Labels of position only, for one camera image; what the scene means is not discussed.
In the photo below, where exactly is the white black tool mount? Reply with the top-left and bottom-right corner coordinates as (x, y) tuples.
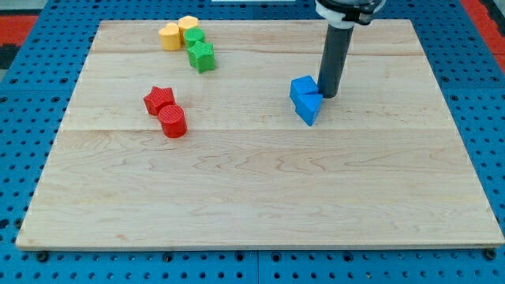
(314, 0), (386, 29)

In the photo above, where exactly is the blue cube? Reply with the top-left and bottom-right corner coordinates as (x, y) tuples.
(290, 76), (319, 104)

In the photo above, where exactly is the yellow heart block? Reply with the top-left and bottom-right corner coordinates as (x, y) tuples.
(159, 22), (181, 51)

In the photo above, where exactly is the green star block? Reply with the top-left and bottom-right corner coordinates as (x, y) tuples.
(187, 41), (215, 73)

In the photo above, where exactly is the yellow hexagon block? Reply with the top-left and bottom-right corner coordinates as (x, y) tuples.
(178, 15), (199, 44)

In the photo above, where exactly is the red star block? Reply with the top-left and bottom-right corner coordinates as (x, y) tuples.
(143, 86), (175, 116)

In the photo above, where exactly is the blue triangular prism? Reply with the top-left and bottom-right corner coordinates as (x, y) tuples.
(290, 94), (323, 126)

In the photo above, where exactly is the green cylinder block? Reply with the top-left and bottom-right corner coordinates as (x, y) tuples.
(183, 27), (205, 48)

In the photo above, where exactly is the red cylinder block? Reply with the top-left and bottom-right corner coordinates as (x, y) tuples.
(158, 105), (187, 138)

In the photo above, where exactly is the wooden board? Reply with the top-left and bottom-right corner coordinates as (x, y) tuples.
(16, 20), (504, 252)

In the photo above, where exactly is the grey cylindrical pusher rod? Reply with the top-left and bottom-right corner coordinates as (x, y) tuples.
(317, 25), (354, 99)

